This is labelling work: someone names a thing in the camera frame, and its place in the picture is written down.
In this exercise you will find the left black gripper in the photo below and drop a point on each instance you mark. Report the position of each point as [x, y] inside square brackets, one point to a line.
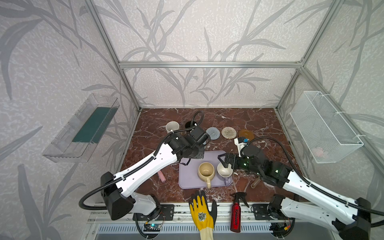
[195, 153]

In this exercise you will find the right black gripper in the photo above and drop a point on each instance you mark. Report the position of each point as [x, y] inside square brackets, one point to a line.
[232, 161]

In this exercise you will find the white mug lavender handle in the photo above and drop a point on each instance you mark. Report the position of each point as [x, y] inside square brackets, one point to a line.
[225, 173]

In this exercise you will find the beige yellow mug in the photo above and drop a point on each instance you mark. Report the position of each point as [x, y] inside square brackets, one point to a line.
[206, 173]

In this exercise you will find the grey round coaster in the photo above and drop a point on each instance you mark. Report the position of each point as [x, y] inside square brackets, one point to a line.
[213, 132]

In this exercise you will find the cream woven round coaster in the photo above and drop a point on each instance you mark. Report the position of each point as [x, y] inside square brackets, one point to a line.
[229, 133]

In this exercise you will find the white speckled mug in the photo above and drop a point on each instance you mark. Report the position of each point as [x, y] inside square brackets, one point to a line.
[172, 126]

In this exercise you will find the brown wooden round coaster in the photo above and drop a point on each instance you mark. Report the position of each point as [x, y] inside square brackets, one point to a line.
[246, 134]

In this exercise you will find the black mug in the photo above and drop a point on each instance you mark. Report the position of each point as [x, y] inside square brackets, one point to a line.
[190, 124]

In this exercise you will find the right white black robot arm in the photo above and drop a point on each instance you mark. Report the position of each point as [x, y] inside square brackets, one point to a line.
[350, 219]

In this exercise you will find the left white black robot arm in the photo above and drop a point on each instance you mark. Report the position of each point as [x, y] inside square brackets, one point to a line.
[117, 192]

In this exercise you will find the lavender plastic tray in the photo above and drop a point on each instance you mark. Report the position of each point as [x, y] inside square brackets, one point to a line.
[188, 175]

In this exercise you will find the pink purple spatula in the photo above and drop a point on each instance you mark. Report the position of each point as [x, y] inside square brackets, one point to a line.
[161, 177]

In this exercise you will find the red spray bottle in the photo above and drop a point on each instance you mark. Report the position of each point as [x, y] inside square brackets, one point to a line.
[236, 211]

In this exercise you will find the yellow black work glove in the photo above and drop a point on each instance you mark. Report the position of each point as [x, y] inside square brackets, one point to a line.
[204, 219]

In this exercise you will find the pink object in basket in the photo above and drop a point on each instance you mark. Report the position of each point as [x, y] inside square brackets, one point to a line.
[319, 153]

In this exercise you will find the green circuit board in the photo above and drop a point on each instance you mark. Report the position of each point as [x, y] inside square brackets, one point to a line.
[152, 227]

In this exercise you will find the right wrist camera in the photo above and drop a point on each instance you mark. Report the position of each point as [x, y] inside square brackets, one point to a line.
[241, 142]

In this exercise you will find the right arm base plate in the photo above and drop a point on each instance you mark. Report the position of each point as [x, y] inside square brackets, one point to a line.
[264, 212]

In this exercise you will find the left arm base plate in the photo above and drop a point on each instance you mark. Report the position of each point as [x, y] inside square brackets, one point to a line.
[164, 212]

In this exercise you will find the white wire mesh basket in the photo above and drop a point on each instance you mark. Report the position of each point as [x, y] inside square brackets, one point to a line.
[322, 125]

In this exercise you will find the clear plastic wall bin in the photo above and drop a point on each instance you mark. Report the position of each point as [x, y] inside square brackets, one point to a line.
[79, 138]

